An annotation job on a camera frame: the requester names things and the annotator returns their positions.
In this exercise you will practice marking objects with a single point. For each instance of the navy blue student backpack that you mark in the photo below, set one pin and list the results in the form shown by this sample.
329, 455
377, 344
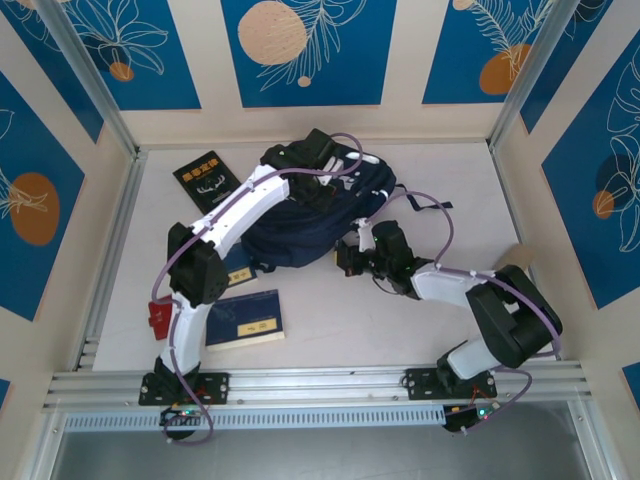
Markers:
285, 235

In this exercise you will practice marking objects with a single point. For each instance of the small blue book yellow label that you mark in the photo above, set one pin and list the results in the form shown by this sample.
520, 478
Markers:
242, 272

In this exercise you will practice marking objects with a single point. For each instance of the large blue book yellow label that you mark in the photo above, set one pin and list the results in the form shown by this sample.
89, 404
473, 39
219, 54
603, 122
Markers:
250, 320

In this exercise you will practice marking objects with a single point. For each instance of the black book yellow title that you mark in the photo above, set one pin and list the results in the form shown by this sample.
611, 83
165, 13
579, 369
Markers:
200, 175

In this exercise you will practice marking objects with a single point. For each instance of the beige pencil case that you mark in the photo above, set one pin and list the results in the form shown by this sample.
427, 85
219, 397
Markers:
517, 255

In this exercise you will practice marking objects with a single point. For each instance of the red wallet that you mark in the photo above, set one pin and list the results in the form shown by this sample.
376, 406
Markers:
159, 320

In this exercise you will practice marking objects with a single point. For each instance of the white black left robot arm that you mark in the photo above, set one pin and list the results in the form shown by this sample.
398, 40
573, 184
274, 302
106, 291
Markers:
240, 210

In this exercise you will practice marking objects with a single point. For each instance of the small controller circuit board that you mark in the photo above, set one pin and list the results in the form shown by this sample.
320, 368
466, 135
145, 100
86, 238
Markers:
472, 416
182, 414

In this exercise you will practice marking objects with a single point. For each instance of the long aluminium mounting rail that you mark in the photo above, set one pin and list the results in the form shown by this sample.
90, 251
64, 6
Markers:
320, 382

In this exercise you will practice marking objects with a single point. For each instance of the aluminium table side rail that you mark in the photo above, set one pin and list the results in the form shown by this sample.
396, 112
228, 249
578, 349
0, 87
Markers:
131, 185
506, 192

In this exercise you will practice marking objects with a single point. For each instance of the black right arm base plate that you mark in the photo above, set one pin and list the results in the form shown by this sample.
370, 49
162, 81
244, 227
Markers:
420, 382

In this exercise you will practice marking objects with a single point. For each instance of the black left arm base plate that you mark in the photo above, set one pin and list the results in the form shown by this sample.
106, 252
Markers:
215, 387

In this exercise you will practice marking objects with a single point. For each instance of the aluminium frame post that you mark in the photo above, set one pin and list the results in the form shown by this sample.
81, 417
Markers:
86, 65
550, 65

